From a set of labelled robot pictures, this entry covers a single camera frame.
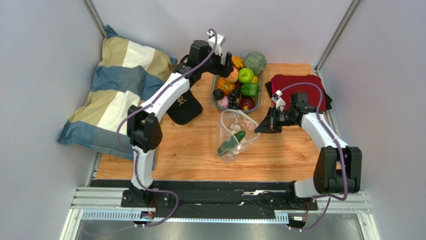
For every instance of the black cap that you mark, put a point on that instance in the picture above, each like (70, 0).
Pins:
(185, 109)

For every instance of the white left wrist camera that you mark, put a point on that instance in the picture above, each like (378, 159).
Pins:
(216, 41)

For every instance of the dark grape bunch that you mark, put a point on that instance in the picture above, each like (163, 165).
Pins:
(234, 100)

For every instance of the green apple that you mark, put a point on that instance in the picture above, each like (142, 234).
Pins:
(245, 75)

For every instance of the clear polka dot zip bag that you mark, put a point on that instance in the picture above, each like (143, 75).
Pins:
(230, 122)

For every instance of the peach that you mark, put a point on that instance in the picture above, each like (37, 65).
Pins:
(233, 76)

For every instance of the green bell pepper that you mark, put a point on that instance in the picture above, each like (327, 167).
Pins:
(250, 89)

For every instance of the striped blue beige pillow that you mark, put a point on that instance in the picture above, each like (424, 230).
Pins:
(128, 74)

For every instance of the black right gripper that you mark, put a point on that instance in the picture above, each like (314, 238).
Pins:
(272, 119)

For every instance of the green cucumber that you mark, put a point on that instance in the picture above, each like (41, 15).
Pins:
(231, 143)

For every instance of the red apple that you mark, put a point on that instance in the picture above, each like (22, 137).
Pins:
(247, 103)

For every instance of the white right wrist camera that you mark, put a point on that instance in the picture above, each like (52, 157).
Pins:
(279, 103)

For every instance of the grey fruit basket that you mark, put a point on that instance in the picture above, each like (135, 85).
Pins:
(257, 79)

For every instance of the green cantaloupe melon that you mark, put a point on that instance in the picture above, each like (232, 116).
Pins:
(256, 61)

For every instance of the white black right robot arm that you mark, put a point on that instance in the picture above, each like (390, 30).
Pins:
(339, 166)

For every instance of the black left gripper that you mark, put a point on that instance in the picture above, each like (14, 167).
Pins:
(223, 71)

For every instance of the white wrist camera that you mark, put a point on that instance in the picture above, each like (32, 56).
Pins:
(279, 103)
(216, 41)

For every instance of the red folded cloth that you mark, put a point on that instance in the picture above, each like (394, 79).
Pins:
(281, 81)

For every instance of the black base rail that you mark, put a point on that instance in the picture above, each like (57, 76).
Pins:
(211, 199)

